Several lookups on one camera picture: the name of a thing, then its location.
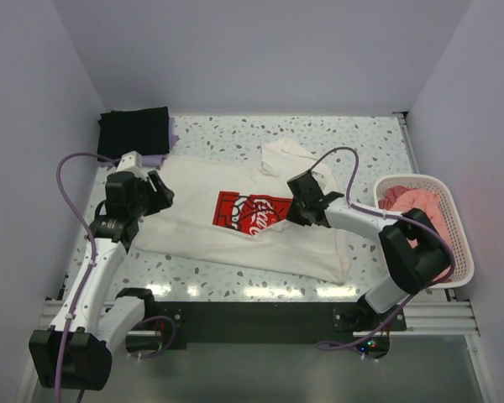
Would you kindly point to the white t shirt red print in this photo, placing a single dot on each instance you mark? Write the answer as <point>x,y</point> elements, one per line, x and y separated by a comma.
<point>237,214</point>

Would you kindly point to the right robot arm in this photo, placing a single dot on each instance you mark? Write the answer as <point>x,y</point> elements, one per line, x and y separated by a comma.
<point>414,252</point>

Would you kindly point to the pink t shirt in basket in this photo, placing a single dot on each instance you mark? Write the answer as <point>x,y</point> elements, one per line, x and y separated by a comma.
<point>403,199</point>

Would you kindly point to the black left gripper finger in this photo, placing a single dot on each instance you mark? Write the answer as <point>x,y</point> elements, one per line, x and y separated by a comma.
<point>162,199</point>
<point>156,181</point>

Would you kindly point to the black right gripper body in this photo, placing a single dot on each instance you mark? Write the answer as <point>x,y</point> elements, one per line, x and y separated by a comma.
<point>295,211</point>

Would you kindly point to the white plastic laundry basket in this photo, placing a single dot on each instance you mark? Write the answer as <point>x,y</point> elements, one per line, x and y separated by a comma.
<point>464,264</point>

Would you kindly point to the folded black t shirt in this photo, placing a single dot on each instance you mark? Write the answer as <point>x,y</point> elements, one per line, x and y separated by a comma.
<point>145,131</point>

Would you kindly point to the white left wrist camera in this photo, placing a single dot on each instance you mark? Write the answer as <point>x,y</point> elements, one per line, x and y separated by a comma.
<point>132,163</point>

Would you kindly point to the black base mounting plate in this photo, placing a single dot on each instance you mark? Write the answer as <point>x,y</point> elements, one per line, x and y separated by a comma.
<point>250,323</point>

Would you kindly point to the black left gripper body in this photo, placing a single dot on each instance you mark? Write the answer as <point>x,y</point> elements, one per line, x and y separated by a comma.
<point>142,206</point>

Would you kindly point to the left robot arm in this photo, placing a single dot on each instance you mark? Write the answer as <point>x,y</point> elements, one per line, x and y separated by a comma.
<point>75,351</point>

